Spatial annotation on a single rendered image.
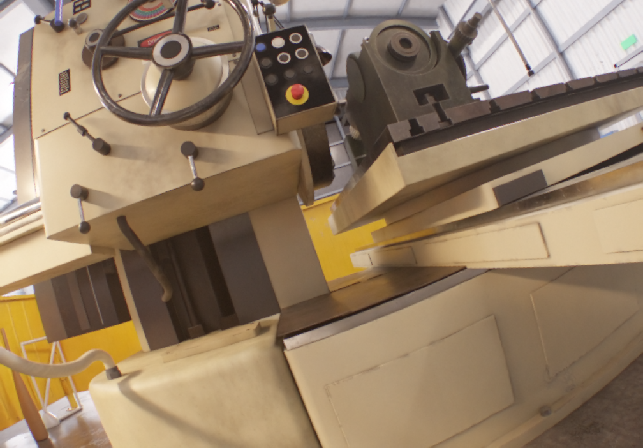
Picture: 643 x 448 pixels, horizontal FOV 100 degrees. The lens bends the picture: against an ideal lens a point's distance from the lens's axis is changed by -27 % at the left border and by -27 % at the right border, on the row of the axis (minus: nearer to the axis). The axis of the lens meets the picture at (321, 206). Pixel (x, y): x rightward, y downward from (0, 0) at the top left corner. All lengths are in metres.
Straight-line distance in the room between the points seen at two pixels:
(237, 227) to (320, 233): 1.83
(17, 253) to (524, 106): 1.76
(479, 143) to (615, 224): 0.42
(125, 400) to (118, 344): 2.68
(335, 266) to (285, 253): 1.81
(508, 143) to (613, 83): 0.62
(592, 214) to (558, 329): 0.67
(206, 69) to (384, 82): 0.42
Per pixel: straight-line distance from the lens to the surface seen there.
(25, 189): 2.09
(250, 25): 0.81
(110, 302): 1.75
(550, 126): 1.04
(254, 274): 1.53
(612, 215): 0.59
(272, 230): 1.54
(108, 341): 3.82
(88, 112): 1.12
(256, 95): 0.98
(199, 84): 0.88
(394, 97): 0.89
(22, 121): 2.26
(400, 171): 0.78
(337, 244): 3.32
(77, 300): 1.84
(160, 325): 1.65
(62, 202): 1.09
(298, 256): 1.53
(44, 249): 1.47
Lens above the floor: 0.78
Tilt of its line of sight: 7 degrees up
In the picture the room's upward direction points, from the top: 19 degrees counter-clockwise
